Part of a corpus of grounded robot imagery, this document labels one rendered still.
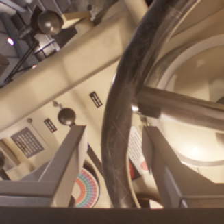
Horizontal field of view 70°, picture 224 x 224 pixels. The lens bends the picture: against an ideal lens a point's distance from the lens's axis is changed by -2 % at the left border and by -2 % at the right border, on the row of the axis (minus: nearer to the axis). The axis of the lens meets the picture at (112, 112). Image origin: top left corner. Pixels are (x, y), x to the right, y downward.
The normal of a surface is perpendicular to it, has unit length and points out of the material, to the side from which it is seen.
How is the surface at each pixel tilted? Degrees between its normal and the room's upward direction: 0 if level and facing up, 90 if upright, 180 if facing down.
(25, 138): 90
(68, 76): 90
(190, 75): 80
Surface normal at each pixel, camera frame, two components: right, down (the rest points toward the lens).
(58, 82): 0.00, 0.29
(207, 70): -0.29, -0.12
